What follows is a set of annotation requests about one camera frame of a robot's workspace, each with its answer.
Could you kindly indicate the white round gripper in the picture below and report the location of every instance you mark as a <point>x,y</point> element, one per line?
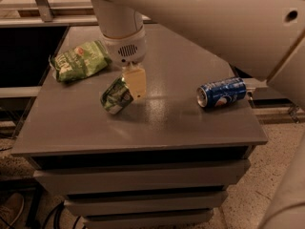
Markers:
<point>126,50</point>

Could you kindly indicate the green soda can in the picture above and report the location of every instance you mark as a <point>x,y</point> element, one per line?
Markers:
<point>117,97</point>

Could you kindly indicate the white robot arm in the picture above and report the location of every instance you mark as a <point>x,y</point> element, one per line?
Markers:
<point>263,38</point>

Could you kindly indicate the blue Pepsi can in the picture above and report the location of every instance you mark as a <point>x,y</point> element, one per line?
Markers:
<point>221,92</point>

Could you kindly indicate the green chip bag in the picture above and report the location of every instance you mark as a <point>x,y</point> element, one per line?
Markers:
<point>80,62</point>

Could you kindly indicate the grey drawer cabinet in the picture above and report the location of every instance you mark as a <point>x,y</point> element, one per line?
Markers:
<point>163,160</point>

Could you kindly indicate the tan shoe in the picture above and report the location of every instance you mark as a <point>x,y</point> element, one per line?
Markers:
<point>11,210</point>

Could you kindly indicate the metal railing frame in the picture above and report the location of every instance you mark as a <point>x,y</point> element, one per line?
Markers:
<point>46,13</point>

